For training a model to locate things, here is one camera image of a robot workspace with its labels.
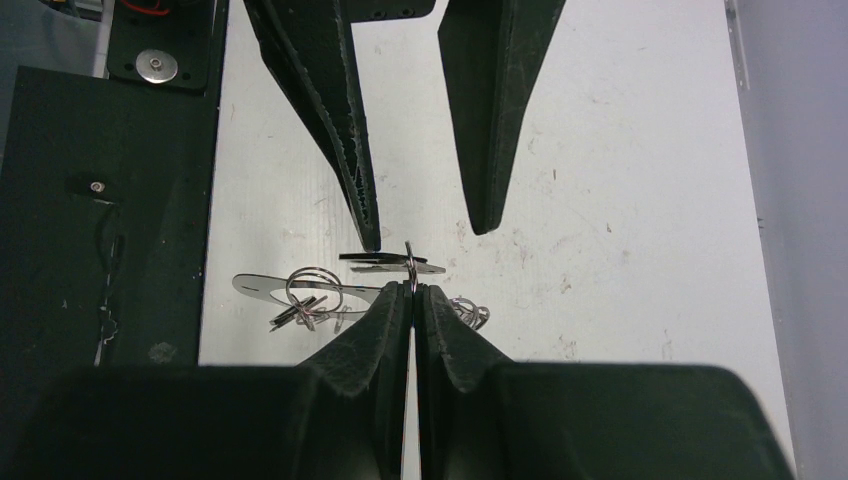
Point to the aluminium frame rail right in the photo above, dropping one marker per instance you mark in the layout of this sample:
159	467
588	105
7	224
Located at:
731	9

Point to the silver key with black tag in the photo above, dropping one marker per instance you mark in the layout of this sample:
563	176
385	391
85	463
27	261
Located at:
381	262

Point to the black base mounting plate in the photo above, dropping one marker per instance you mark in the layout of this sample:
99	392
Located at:
105	206

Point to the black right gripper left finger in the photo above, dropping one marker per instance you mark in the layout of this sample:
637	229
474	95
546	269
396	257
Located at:
337	415

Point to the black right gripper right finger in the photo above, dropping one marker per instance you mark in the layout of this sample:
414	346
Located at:
483	415

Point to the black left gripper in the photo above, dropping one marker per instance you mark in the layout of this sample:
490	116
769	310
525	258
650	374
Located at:
491	51

